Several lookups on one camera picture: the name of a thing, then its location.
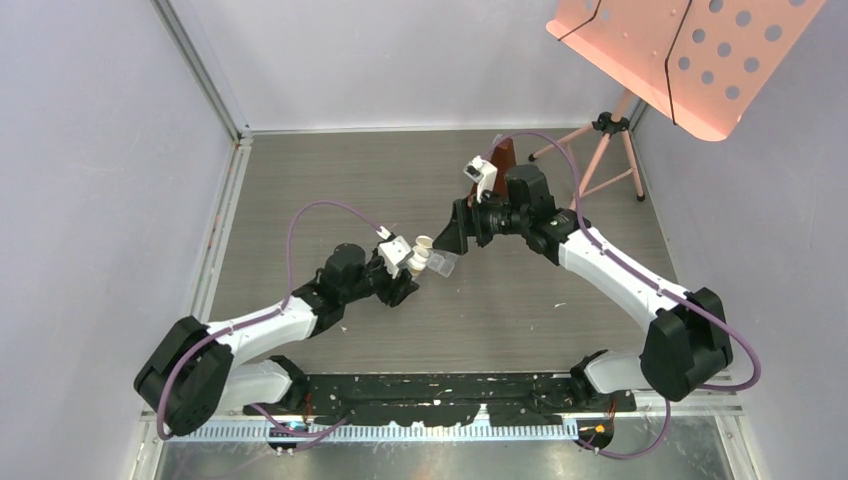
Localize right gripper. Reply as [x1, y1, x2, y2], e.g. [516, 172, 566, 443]
[433, 187, 529, 256]

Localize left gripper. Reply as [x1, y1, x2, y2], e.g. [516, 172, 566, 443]
[341, 243, 417, 306]

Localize white vitamin pill bottle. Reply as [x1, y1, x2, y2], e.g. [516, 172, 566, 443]
[405, 245, 431, 279]

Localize clear weekly pill organizer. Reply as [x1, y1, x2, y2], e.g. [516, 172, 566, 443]
[427, 250, 459, 278]

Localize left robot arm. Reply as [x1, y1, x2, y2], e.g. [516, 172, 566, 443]
[133, 237, 431, 438]

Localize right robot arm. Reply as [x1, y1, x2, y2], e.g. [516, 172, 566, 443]
[434, 157, 733, 411]

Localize brown wooden metronome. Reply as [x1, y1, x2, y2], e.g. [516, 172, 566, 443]
[469, 135, 516, 197]

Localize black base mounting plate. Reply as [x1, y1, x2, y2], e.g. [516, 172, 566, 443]
[261, 373, 636, 427]

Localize pink music stand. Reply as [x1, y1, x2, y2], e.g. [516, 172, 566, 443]
[527, 0, 829, 212]

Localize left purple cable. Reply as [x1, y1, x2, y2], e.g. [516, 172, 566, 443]
[156, 200, 393, 441]

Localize purple cable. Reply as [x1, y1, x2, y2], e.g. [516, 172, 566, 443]
[486, 131, 762, 393]
[156, 200, 393, 441]

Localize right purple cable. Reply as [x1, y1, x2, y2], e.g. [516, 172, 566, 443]
[486, 131, 762, 393]

